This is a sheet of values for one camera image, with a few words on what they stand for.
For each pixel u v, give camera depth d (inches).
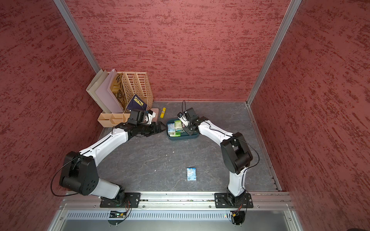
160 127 30.5
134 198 29.1
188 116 29.1
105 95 36.6
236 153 19.5
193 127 26.4
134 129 24.9
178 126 38.5
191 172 32.0
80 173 16.9
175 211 28.1
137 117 26.8
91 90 33.8
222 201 29.1
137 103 41.8
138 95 42.9
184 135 37.5
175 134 37.3
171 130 37.9
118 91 39.5
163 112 43.5
